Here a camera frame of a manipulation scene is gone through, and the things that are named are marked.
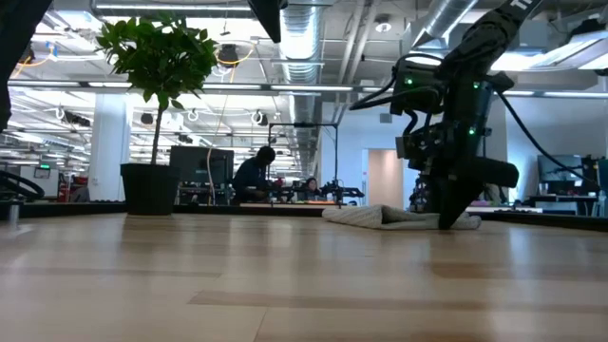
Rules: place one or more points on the blue panel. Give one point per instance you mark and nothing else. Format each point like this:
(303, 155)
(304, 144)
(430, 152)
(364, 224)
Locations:
(603, 185)

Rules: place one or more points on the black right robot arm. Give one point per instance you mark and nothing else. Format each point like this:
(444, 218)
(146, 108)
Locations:
(484, 40)

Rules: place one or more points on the grey metal post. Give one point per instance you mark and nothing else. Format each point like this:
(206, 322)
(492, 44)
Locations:
(14, 214)

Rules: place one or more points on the black metal frame stand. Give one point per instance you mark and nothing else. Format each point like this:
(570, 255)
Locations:
(304, 125)

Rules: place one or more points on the office desk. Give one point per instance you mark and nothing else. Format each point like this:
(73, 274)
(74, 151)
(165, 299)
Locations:
(560, 198)

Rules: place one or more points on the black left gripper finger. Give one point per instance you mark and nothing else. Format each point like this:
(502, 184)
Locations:
(271, 14)

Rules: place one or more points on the black desktop monitor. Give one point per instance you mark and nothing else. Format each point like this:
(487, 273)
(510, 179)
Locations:
(560, 166)

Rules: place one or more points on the smooth silver air duct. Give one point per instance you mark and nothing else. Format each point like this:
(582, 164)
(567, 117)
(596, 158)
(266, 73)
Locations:
(442, 19)

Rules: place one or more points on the person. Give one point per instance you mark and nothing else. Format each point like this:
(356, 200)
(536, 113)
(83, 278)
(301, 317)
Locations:
(252, 176)
(312, 189)

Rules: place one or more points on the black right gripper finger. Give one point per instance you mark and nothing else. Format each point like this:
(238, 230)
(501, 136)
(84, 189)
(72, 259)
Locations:
(451, 204)

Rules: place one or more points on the green plant in black pot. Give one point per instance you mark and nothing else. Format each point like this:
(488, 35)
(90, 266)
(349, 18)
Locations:
(149, 185)

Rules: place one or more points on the spiral silver air duct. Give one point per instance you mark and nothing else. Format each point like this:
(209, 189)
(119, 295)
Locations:
(301, 38)

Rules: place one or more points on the large black screen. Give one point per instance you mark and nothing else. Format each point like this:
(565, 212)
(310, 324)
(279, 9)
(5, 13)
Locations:
(199, 164)

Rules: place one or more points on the grey waffle microfiber towel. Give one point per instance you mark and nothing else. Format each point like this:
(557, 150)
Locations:
(370, 216)

